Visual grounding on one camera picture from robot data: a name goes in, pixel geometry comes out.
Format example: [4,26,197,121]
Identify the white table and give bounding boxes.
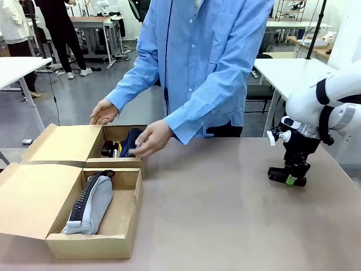
[253,58,336,138]
[0,57,54,130]

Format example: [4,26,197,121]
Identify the person's right forearm blue sleeve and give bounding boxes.
[105,53,161,112]

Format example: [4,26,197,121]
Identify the thin black hanging cable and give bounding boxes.
[46,64,60,126]

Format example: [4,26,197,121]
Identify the person in blue shirt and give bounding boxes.
[135,0,276,139]

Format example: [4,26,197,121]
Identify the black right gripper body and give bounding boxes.
[283,131,322,173]

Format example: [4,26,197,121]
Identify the person's right hand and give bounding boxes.
[90,98,120,126]

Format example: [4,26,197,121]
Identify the wooden top table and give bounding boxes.
[286,35,332,60]

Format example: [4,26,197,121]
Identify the black tripod pole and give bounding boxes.
[306,0,328,60]

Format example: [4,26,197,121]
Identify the background person in black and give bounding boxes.
[35,0,93,80]

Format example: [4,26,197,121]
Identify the person's left forearm blue sleeve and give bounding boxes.
[163,76,246,145]

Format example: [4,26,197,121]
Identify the brown top workbench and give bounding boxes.
[69,16,125,70]

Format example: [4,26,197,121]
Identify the background person in white coat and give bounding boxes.
[0,0,39,98]

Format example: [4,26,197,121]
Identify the brown cardboard box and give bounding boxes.
[0,162,144,260]
[21,123,149,180]

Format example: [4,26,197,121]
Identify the black chair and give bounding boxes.
[244,53,276,114]

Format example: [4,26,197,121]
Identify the navy blue pencil case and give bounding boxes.
[120,128,145,158]

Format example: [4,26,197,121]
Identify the grey Campus pencil case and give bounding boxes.
[60,169,115,235]

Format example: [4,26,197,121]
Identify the thin black cord on shirt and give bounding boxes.
[162,0,173,115]

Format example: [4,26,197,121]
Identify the black stapler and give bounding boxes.
[100,140,120,158]

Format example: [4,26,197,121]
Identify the person's left hand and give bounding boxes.
[128,120,173,158]

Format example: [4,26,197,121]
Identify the background person striped black jacket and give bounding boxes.
[128,0,150,24]

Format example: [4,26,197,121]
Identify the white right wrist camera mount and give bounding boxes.
[266,126,291,147]

